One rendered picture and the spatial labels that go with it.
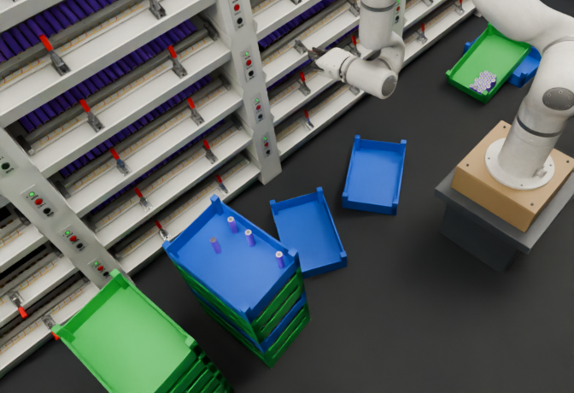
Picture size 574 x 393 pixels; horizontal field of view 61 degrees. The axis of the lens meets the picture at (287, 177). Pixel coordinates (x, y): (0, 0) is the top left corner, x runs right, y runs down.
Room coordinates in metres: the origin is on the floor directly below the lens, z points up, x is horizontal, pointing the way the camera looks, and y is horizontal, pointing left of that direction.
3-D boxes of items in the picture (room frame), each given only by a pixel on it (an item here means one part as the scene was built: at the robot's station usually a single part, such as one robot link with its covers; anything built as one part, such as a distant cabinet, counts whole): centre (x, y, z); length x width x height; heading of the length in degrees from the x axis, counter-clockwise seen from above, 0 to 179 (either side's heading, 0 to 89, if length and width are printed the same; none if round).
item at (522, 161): (0.79, -0.68, 0.47); 0.19 x 0.19 x 0.18
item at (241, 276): (0.63, 0.18, 0.44); 0.30 x 0.20 x 0.08; 42
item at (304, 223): (0.89, -0.04, 0.04); 0.30 x 0.20 x 0.08; 6
